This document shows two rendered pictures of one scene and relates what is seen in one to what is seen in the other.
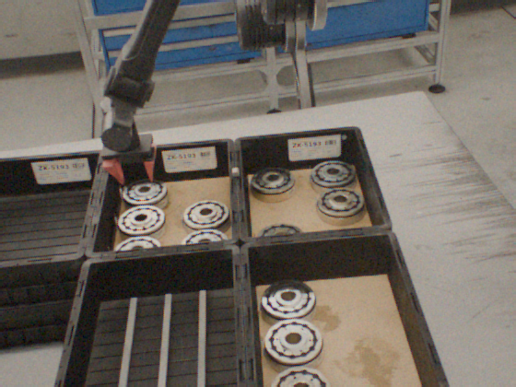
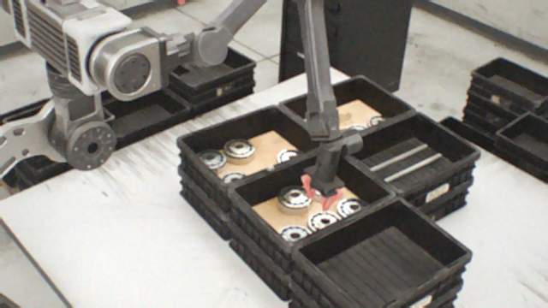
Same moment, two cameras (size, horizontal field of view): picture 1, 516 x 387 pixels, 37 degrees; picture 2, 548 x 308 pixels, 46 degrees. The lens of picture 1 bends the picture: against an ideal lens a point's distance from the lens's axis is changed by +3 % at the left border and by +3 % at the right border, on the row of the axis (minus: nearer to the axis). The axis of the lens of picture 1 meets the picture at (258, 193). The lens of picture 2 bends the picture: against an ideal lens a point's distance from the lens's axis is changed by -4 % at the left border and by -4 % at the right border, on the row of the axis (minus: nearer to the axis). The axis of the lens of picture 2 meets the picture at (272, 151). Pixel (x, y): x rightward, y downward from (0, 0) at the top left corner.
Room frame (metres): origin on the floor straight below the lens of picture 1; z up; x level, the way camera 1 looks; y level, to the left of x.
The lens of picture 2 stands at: (2.34, 1.32, 2.13)
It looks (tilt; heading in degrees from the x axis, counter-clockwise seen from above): 35 degrees down; 232
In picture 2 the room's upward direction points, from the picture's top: 3 degrees clockwise
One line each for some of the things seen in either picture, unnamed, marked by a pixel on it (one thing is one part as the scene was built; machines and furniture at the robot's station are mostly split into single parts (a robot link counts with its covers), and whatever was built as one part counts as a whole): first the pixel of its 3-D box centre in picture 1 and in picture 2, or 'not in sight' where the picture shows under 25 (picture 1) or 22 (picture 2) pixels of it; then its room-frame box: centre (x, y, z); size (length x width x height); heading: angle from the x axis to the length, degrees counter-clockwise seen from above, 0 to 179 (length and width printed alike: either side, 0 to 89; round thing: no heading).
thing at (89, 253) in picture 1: (168, 195); (312, 194); (1.32, 0.19, 0.92); 0.40 x 0.30 x 0.02; 0
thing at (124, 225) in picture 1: (141, 220); (324, 222); (1.32, 0.26, 0.86); 0.10 x 0.10 x 0.01
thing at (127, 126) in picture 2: not in sight; (140, 139); (1.23, -1.14, 0.31); 0.40 x 0.30 x 0.34; 6
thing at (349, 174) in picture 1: (333, 173); (210, 159); (1.43, -0.18, 0.86); 0.10 x 0.10 x 0.01
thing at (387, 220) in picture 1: (305, 182); (253, 144); (1.32, -0.11, 0.92); 0.40 x 0.30 x 0.02; 0
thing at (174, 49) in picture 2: not in sight; (165, 52); (1.73, 0.12, 1.45); 0.09 x 0.08 x 0.12; 96
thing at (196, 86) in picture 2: not in sight; (207, 102); (0.83, -1.18, 0.37); 0.40 x 0.30 x 0.45; 6
